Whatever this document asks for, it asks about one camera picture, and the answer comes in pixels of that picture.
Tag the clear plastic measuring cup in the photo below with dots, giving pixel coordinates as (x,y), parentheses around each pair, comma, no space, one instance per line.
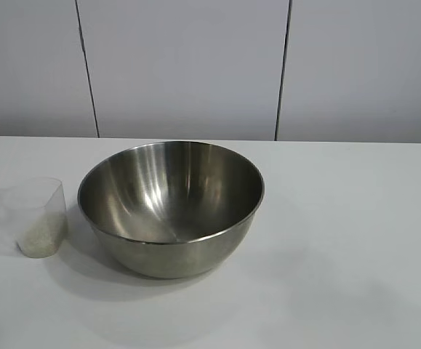
(50,203)

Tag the white rice grains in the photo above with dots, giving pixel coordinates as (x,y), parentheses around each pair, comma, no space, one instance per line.
(43,236)

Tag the stainless steel mixing bowl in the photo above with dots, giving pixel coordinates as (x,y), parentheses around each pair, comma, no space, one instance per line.
(166,258)

